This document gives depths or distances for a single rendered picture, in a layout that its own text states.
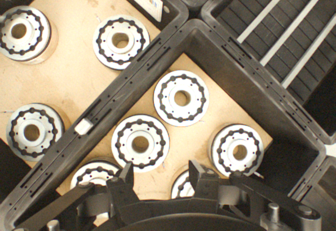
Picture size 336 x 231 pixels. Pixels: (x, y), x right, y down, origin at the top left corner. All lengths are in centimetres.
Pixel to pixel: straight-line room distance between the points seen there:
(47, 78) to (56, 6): 15
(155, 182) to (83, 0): 39
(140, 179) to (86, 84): 21
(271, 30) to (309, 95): 17
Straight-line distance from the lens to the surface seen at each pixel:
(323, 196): 54
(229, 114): 35
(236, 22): 41
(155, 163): 30
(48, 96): 38
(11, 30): 41
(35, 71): 40
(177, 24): 25
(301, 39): 49
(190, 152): 34
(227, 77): 30
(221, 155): 32
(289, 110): 30
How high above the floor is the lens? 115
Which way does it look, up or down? 85 degrees down
